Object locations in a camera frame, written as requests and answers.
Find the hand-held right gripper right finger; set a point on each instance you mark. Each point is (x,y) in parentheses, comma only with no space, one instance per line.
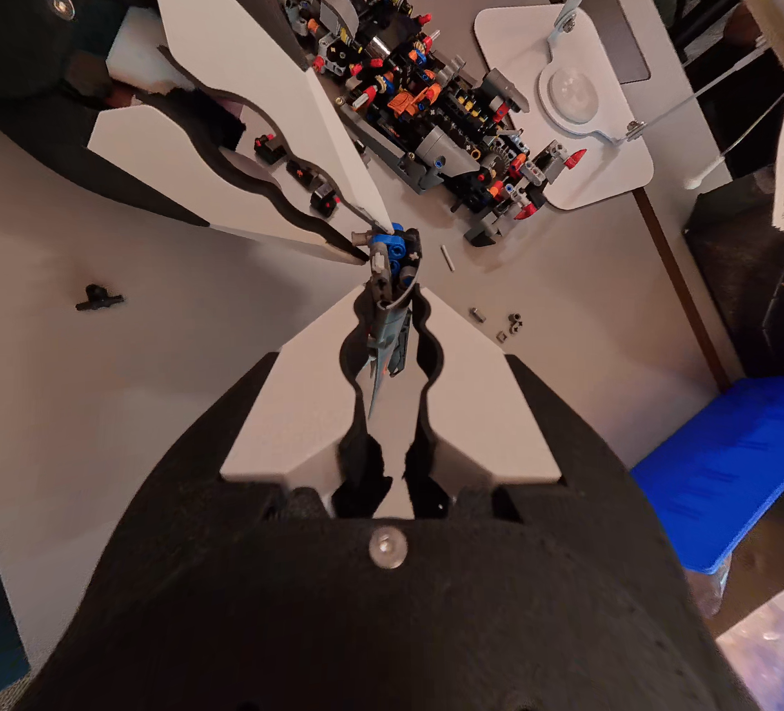
(490,417)

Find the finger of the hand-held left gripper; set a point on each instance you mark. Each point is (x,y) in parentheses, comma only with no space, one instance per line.
(245,49)
(165,159)

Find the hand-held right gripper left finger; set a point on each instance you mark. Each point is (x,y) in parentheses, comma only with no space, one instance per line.
(288,417)

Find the dark grey lego wing assembly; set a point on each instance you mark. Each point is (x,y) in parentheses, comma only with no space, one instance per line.
(389,294)

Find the grey lego double connector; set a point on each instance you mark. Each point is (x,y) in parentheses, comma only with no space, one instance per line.
(514,321)

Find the grey curved lego piece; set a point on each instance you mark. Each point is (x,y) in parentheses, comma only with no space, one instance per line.
(478,314)

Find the black t-shaped lego connector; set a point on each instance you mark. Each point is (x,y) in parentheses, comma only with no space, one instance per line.
(98,297)

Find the small black lego assembly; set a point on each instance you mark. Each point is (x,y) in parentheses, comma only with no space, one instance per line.
(324,199)

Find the light grey lego axle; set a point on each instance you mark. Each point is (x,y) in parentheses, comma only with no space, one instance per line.
(448,257)

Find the large lego car model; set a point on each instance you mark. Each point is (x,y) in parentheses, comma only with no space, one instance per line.
(429,110)

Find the blue storage bin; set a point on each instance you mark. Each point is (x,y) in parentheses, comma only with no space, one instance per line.
(716,478)

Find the clear plastic bags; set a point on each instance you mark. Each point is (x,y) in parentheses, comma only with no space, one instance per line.
(753,650)

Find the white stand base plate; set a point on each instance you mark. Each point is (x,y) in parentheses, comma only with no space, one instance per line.
(600,172)

